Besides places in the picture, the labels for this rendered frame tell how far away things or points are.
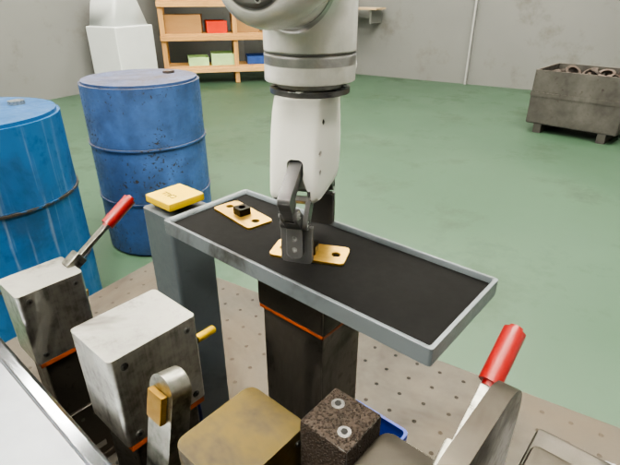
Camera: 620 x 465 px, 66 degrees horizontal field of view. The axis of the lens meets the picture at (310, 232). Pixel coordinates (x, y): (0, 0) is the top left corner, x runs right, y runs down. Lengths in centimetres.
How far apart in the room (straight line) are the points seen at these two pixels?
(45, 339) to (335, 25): 58
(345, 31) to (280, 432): 34
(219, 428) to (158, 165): 238
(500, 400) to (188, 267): 50
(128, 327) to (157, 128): 223
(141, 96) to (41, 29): 557
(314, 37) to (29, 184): 181
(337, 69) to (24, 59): 767
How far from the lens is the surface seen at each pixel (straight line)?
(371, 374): 105
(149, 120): 269
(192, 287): 74
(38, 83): 812
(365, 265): 51
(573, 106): 587
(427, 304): 46
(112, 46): 793
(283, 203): 41
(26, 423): 63
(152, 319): 53
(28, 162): 212
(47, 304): 76
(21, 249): 221
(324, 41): 42
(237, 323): 118
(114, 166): 283
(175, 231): 60
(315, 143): 43
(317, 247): 52
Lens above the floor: 142
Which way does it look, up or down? 27 degrees down
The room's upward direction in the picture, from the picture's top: straight up
